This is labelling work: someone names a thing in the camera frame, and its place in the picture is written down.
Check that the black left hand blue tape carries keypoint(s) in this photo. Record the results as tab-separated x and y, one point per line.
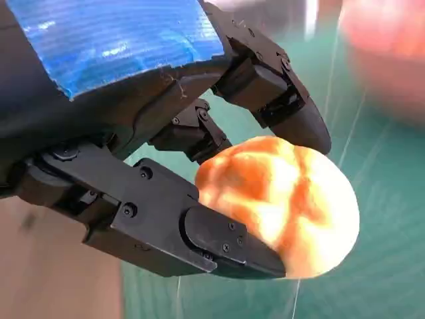
99	99

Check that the round toy bread bun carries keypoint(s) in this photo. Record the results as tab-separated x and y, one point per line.
292	199

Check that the pink bowl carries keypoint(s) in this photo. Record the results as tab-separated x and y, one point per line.
388	50

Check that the green cutting mat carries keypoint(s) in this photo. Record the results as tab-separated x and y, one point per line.
365	282

